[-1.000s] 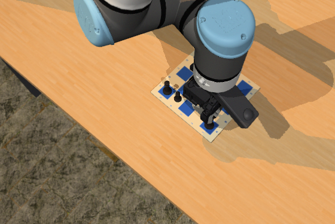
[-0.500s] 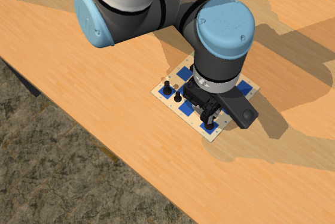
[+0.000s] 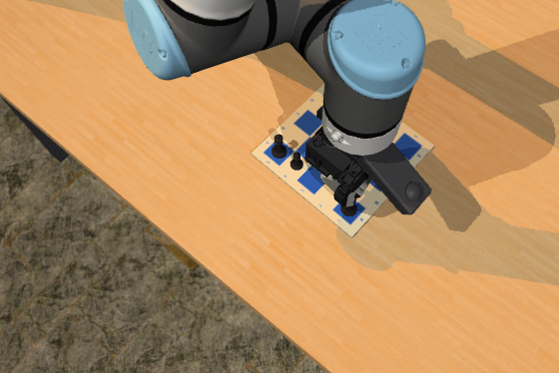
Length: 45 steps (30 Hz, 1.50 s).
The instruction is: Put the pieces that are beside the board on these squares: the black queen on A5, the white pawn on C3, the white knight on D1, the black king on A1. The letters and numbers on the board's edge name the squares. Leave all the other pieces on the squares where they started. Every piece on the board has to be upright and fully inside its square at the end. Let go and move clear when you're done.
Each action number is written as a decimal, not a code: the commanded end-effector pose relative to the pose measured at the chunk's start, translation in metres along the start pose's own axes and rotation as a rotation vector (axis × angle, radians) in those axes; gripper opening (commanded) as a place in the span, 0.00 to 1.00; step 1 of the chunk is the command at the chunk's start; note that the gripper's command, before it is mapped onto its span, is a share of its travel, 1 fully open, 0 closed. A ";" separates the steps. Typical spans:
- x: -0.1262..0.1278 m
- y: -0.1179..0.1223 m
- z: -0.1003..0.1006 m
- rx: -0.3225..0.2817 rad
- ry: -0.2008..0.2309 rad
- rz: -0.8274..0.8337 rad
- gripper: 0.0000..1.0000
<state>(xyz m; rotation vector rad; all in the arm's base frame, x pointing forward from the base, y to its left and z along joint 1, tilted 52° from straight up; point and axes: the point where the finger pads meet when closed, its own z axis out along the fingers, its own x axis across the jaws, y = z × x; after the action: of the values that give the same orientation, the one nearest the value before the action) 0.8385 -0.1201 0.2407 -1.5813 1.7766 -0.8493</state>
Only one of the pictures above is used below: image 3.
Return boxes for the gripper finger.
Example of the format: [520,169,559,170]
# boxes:
[356,177,371,198]
[320,174,358,207]

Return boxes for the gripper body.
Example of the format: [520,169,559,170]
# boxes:
[305,126,368,192]

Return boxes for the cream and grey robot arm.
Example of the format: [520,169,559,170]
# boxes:
[123,0,431,214]

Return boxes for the blue and cream chessboard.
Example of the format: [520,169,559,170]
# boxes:
[252,84,434,238]

